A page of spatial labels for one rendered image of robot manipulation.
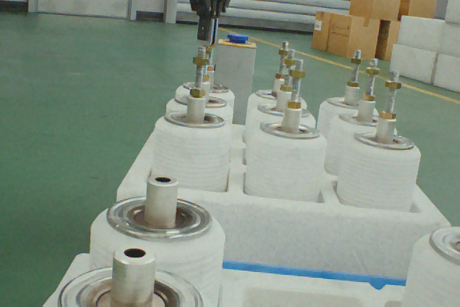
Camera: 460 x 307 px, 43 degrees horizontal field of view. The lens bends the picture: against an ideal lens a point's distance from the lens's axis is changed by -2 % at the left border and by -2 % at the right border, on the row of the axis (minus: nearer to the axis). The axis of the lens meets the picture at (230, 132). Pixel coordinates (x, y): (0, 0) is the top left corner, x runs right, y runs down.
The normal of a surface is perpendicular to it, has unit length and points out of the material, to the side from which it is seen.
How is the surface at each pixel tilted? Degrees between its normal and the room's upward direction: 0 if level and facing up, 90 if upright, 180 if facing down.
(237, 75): 90
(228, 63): 90
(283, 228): 90
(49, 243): 0
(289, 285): 0
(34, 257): 0
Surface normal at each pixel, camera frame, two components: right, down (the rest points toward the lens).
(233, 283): 0.11, -0.96
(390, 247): -0.02, 0.24
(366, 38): 0.35, 0.26
